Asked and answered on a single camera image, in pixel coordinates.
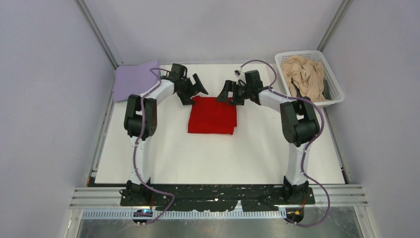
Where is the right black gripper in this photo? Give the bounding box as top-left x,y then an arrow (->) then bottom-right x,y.
216,79 -> 252,106

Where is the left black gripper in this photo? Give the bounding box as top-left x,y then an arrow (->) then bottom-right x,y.
177,74 -> 207,106

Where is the red t shirt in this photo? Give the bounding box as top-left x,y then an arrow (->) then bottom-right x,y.
188,96 -> 237,135

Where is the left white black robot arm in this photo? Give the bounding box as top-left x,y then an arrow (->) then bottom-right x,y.
120,63 -> 208,206

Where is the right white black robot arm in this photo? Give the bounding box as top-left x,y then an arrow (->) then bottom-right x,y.
216,70 -> 323,204

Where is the folded purple t shirt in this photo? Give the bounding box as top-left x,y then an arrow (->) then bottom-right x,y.
112,60 -> 159,103

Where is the dark garment in basket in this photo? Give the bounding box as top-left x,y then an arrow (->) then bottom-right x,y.
294,87 -> 304,98

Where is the beige crumpled t shirt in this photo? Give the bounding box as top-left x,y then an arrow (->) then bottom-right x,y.
280,56 -> 328,102

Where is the white plastic basket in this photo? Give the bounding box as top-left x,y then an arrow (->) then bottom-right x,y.
275,50 -> 344,107

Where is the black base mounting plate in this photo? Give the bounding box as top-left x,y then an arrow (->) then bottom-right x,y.
119,183 -> 315,212

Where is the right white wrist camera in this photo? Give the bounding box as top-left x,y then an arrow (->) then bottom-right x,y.
234,67 -> 244,79

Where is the aluminium frame rail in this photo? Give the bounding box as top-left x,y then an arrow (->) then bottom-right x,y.
70,184 -> 368,220

